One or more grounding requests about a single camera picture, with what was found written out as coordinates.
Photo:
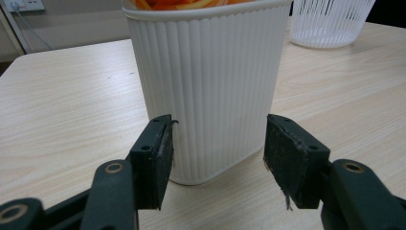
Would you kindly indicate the orange plastic wrappers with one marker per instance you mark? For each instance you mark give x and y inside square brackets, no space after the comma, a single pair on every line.
[185,4]

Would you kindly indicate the white ribbed bin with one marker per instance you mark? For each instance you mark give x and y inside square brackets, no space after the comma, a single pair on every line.
[207,89]

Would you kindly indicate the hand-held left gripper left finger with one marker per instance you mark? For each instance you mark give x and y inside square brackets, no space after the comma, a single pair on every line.
[150,163]

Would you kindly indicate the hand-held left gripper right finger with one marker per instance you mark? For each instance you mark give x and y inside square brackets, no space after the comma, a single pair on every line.
[293,163]

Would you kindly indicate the white wall socket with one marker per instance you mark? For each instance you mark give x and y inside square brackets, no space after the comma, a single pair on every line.
[24,4]

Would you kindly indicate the white slotted basket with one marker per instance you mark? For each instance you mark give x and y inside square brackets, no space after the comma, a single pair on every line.
[328,22]

